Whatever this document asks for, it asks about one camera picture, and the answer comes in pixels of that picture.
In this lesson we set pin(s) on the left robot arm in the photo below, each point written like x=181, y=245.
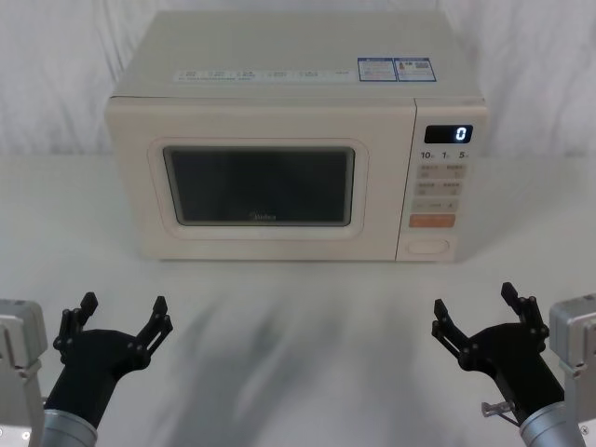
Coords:
x=70, y=430

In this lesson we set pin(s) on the cream microwave oven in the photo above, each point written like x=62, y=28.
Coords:
x=288, y=56

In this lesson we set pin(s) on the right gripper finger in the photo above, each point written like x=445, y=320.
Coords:
x=449, y=333
x=531, y=316

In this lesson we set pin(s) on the cream oven door with window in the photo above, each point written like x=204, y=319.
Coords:
x=279, y=118

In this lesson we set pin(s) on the white table cloth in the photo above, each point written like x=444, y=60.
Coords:
x=298, y=354

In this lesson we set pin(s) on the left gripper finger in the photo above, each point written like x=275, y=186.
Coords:
x=70, y=326
x=156, y=328

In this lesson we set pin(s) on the white curtain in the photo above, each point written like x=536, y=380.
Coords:
x=56, y=70

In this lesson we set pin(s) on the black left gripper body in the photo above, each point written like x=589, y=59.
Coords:
x=90, y=368

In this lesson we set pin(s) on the oven control panel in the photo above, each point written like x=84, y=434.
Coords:
x=437, y=195

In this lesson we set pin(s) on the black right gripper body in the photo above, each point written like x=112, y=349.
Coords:
x=517, y=368

